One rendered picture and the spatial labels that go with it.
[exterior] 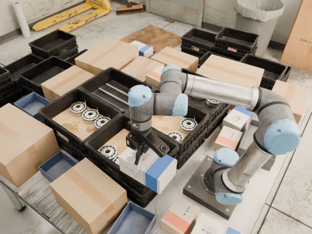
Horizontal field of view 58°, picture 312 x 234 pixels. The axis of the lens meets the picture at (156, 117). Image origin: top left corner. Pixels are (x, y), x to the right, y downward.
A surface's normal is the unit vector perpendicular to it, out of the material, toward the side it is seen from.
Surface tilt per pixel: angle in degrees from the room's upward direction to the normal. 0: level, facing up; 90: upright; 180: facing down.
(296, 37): 76
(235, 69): 0
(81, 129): 0
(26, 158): 90
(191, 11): 90
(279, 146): 86
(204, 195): 3
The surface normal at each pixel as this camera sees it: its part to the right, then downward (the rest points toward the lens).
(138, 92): 0.00, -0.73
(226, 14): -0.57, 0.56
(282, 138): -0.02, 0.62
